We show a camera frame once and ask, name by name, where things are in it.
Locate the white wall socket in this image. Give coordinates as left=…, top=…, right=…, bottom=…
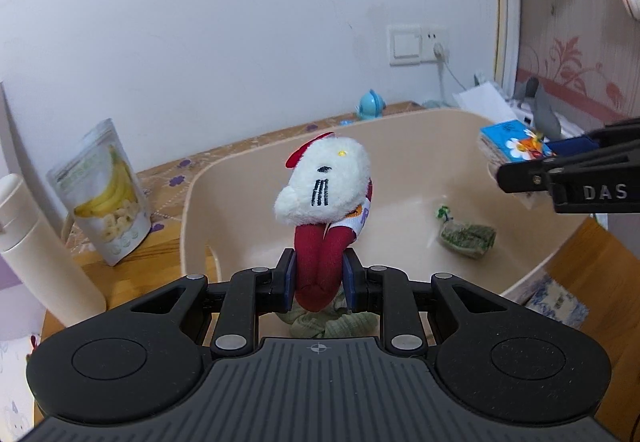
left=422, top=25, right=451, bottom=65

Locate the pale printed cloth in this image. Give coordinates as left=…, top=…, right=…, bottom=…
left=0, top=322, right=43, bottom=442

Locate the colourful tissue pack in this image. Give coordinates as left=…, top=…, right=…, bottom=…
left=479, top=120, right=558, bottom=168

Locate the white cable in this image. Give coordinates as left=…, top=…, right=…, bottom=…
left=439, top=58, right=478, bottom=105

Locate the green knitted cloth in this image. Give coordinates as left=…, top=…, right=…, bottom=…
left=275, top=294, right=381, bottom=339

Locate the white paper sheet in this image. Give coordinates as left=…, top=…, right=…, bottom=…
left=452, top=82, right=521, bottom=123

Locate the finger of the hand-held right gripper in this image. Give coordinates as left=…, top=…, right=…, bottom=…
left=550, top=118, right=640, bottom=158
left=496, top=141, right=640, bottom=195

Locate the white adapter box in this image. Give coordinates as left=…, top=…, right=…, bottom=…
left=512, top=104, right=537, bottom=129

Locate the white door frame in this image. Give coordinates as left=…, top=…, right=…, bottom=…
left=492, top=0, right=523, bottom=99

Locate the banana chips bag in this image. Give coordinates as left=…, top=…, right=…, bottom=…
left=46, top=118, right=152, bottom=267

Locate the white and red plush toy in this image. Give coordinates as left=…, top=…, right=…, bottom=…
left=273, top=132, right=376, bottom=313

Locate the green dried-leaf packet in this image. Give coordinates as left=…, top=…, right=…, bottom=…
left=439, top=220, right=497, bottom=261

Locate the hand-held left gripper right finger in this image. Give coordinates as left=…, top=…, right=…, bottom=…
left=341, top=249, right=517, bottom=358

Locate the blue and white patterned packet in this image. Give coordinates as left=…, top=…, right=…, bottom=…
left=522, top=272, right=589, bottom=328

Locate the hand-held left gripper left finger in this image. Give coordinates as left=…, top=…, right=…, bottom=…
left=127, top=249, right=301, bottom=359

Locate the white wall switch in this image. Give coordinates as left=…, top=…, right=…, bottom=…
left=386, top=23, right=424, bottom=68

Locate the white plastic bottle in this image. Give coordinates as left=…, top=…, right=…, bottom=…
left=0, top=173, right=108, bottom=328

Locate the beige plastic basin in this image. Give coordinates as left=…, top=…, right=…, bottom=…
left=179, top=108, right=601, bottom=339

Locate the blue toy figure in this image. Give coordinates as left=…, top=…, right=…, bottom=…
left=356, top=89, right=388, bottom=121

